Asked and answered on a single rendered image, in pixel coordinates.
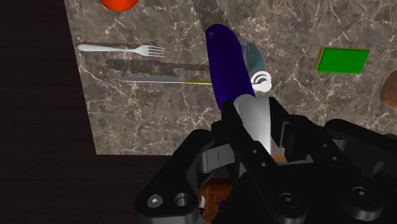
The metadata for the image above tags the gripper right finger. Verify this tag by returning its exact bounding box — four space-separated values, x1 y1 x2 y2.
268 96 397 222

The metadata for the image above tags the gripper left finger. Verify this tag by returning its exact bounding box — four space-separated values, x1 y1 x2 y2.
134 99 308 224

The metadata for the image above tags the blue-handled silver knife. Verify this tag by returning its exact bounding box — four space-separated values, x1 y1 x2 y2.
205 24 272 156

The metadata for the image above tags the brown rounded object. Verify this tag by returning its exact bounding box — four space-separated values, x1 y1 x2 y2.
379 69 397 112

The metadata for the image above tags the green book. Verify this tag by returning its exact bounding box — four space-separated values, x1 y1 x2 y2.
314 46 371 75

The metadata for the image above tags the pale blue and white object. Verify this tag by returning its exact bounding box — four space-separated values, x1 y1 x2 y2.
240 41 273 94

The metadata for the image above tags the silver fork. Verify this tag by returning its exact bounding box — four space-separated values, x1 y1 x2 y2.
76 43 167 58

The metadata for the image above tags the red-orange round fruit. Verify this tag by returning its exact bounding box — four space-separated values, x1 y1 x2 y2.
98 0 139 13

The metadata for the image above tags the yellow-handled silver knife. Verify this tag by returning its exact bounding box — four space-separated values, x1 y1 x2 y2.
113 76 214 87

